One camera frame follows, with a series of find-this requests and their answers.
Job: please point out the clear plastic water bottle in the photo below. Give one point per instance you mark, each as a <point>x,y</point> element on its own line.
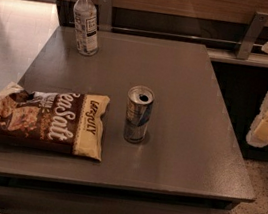
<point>86,27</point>

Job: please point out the grey drawer cabinet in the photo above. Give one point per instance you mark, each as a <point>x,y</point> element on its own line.
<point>189,161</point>

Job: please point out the silver blue drink can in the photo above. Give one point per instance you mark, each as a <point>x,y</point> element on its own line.
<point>139,107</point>

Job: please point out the brown sea salt chip bag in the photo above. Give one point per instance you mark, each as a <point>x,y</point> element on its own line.
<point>67,123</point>

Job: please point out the horizontal metal rail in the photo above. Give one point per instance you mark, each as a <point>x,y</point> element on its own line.
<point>220,44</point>

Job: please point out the right metal bracket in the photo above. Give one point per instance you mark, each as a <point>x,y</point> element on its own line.
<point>255,27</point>

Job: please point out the metal bracket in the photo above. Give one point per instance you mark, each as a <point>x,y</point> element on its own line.
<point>255,27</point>
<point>105,15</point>

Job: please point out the left metal bracket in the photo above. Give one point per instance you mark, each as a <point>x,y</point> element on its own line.
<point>105,15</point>

